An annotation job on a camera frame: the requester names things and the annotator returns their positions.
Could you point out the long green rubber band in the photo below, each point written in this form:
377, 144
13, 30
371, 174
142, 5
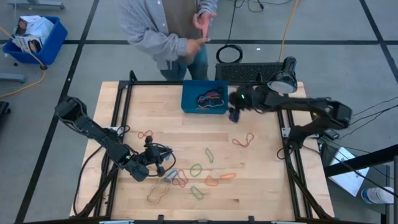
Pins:
209, 155
196, 193

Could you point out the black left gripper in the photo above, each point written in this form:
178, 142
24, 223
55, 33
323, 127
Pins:
150, 155

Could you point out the small red rubber band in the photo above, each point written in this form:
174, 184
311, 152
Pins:
145, 134

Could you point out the person's hand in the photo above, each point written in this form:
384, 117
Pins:
203, 23
193, 47

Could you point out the black desk lamp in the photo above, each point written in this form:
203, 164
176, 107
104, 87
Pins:
284, 79

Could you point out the white printed carton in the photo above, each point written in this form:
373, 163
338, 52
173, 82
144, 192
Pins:
29, 44
26, 25

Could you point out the white plastic bottle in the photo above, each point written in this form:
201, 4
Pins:
376, 195

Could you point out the small blue rubber band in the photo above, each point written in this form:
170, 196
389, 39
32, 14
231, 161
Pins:
168, 154

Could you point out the blue plastic table bin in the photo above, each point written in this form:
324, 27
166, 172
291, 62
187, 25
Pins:
189, 96

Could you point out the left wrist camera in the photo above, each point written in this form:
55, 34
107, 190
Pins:
149, 139

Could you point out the blue plastic floor tub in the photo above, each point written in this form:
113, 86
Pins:
53, 46

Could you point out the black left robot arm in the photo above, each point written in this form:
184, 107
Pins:
93, 129

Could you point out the large tan rubber band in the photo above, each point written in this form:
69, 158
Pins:
160, 191

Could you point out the black metal bar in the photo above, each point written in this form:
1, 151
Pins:
357, 163

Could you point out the round green rubber band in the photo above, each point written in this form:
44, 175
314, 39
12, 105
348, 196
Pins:
190, 170

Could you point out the red-orange rubber band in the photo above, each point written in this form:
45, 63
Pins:
245, 143

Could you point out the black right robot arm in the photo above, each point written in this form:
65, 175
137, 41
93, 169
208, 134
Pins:
298, 104

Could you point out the grey metal stand foot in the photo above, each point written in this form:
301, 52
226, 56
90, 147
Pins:
37, 3
12, 77

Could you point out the orange rubber band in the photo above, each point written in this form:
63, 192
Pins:
202, 108
228, 176
211, 185

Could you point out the white flat box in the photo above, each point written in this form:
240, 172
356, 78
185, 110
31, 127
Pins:
348, 177

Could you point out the black perforated panel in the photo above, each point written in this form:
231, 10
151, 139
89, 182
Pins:
242, 72

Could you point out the black table clamp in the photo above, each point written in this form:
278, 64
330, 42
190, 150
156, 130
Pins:
251, 218
160, 217

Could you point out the black power adapter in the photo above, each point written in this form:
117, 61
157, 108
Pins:
331, 134

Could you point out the person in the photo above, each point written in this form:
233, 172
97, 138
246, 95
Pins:
146, 31

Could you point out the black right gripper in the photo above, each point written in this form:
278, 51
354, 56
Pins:
244, 99

